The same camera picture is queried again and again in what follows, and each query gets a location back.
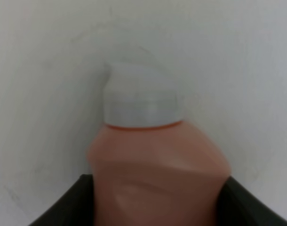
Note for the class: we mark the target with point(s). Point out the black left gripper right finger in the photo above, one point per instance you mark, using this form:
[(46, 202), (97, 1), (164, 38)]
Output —
[(236, 206)]

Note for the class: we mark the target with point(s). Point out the pink bottle white cap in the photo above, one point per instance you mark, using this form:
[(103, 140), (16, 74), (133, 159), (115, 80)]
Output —
[(149, 166)]

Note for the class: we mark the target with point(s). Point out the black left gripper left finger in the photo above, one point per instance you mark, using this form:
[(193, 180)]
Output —
[(74, 208)]

